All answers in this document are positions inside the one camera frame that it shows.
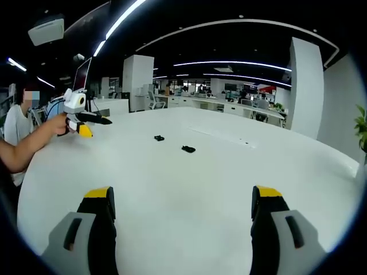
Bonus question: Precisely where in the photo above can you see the long ceiling light strip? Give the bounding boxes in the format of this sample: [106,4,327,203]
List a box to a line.
[92,0,147,57]

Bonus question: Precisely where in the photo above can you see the white ceiling air unit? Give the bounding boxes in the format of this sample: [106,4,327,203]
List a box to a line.
[28,13,65,47]

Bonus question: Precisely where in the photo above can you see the person's white shirt torso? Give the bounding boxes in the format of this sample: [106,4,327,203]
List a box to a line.
[3,103,36,187]

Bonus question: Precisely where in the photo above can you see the row of white office desks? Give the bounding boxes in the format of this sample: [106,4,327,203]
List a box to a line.
[167,94,288,127]

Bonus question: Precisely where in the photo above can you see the white office chair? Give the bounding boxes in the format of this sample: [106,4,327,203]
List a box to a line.
[147,91,167,110]

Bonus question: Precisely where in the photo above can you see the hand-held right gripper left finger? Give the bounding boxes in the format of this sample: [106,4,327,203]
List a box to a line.
[41,186,119,275]

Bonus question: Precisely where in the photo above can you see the computer monitor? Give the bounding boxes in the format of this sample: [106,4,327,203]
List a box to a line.
[72,56,93,93]

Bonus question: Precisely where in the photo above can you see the blue gripper cable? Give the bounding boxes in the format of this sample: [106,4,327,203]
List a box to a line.
[46,96,67,120]

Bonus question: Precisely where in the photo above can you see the person's left hand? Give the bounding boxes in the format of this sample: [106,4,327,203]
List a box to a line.
[49,113,72,137]

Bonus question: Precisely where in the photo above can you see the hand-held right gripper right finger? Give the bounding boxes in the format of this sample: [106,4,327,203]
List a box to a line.
[250,184,328,275]

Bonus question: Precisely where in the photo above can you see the green potted plant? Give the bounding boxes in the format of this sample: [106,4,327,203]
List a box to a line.
[353,104,367,166]

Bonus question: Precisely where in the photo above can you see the white square pillar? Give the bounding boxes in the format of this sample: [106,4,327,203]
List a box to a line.
[123,54,155,113]

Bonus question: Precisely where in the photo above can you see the wide white pillar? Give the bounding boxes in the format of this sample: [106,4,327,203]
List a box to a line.
[286,36,325,140]

